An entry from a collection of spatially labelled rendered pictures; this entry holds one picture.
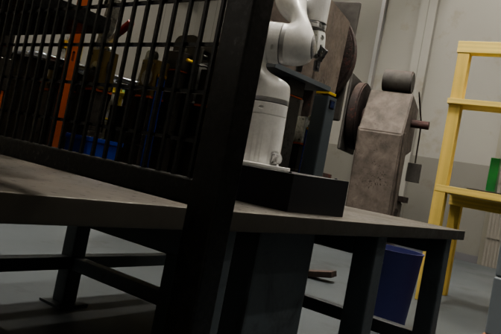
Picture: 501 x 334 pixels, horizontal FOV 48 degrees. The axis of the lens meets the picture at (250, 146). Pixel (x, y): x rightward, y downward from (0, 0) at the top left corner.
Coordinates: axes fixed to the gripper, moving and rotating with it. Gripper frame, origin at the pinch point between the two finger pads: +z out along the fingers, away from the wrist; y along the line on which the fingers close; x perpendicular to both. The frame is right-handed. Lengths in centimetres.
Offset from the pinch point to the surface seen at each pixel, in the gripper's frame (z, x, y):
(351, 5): -130, -247, 195
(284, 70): 6.9, 23.5, -11.7
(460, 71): -71, -272, 86
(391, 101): -87, -486, 298
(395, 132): -43, -473, 273
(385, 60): -208, -699, 476
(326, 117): 16.8, -12.4, -3.4
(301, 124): 19.8, -18.9, 15.3
